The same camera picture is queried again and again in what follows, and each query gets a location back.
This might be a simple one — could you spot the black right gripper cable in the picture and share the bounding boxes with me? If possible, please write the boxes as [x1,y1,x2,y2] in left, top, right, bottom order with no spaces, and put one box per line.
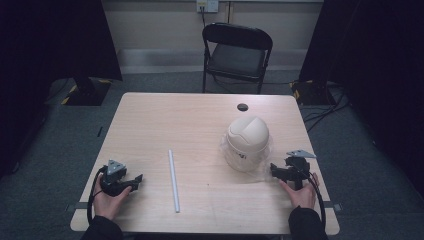
[299,168,327,232]

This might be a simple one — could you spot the cream swing-lid trash can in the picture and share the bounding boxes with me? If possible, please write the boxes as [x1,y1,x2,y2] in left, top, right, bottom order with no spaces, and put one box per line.
[225,114,271,173]

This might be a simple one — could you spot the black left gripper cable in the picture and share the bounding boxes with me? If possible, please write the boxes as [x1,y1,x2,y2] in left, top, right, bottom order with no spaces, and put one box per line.
[86,165,108,225]

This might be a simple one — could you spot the black folding chair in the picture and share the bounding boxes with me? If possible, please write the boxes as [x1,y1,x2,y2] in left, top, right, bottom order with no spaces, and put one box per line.
[201,22,274,95]

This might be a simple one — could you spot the clear plastic bag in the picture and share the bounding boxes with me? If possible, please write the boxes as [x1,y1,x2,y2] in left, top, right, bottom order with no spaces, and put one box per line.
[218,132,275,183]

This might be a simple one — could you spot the black stand base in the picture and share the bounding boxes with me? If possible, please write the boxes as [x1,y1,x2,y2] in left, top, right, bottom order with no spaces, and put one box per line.
[289,79,336,107]
[60,76,113,107]

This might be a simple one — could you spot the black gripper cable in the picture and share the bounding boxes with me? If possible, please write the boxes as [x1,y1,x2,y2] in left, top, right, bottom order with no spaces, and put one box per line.
[86,165,108,225]
[299,168,327,232]

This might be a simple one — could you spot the person's left hand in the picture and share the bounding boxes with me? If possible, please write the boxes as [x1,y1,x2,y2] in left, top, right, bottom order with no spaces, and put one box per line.
[92,182,133,221]

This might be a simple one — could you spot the white wall outlet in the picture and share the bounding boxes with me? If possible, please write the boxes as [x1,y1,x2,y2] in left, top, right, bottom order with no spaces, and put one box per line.
[195,0,220,14]

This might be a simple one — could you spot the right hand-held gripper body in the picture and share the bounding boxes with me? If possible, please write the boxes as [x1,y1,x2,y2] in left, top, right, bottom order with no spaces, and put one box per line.
[284,149,317,191]

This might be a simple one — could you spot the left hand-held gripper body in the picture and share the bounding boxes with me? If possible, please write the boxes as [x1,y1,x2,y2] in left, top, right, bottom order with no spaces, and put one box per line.
[99,159,135,198]

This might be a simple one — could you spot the grey tape strip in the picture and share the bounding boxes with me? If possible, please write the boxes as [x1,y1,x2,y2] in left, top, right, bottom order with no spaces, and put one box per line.
[322,202,343,212]
[65,201,88,212]

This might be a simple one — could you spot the person's right hand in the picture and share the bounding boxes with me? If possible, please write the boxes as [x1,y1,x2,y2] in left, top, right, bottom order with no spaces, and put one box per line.
[278,172,321,211]

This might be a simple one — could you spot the white straw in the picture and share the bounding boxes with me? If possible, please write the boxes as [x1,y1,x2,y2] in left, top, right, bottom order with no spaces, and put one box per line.
[167,149,181,214]

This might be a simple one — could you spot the black floor cables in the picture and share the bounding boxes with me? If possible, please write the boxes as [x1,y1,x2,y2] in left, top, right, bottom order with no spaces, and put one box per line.
[301,83,351,134]

